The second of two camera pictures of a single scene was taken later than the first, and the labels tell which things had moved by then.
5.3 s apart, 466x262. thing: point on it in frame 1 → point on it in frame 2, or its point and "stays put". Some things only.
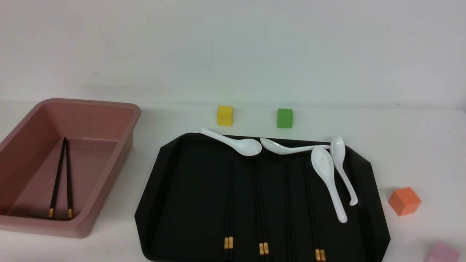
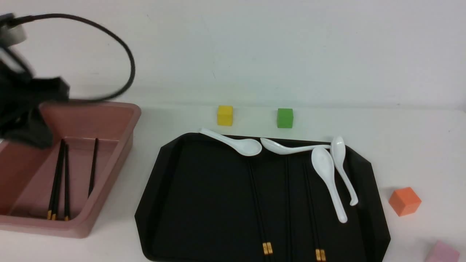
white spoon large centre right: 323,161 stays put
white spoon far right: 338,148 stays put
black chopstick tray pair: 228,213 → 52,210
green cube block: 284,118 stays put
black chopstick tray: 230,229 → 94,167
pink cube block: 443,252 stays put
